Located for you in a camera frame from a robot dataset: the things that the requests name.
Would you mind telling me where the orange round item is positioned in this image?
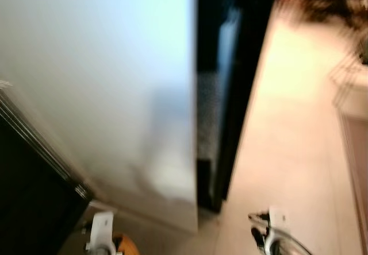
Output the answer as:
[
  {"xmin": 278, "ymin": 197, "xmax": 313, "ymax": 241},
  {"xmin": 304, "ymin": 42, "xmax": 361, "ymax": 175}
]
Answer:
[{"xmin": 112, "ymin": 233, "xmax": 140, "ymax": 255}]

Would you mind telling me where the white fridge door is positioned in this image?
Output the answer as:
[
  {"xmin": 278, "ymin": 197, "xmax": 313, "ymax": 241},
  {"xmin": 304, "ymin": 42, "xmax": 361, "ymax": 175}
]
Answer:
[{"xmin": 0, "ymin": 0, "xmax": 199, "ymax": 234}]

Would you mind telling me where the black cabinet with silver trim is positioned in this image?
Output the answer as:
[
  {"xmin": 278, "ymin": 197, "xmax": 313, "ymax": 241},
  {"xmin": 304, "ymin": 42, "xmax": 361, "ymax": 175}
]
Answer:
[{"xmin": 0, "ymin": 82, "xmax": 95, "ymax": 255}]

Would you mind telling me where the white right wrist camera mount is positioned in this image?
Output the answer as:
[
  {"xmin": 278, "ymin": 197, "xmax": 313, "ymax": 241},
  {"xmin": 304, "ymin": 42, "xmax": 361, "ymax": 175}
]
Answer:
[{"xmin": 268, "ymin": 207, "xmax": 288, "ymax": 230}]

